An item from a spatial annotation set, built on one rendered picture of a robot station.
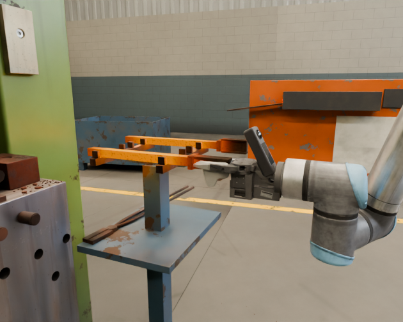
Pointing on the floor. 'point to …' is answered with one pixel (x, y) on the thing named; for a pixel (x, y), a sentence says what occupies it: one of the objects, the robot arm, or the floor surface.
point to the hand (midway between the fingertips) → (201, 161)
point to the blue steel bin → (118, 134)
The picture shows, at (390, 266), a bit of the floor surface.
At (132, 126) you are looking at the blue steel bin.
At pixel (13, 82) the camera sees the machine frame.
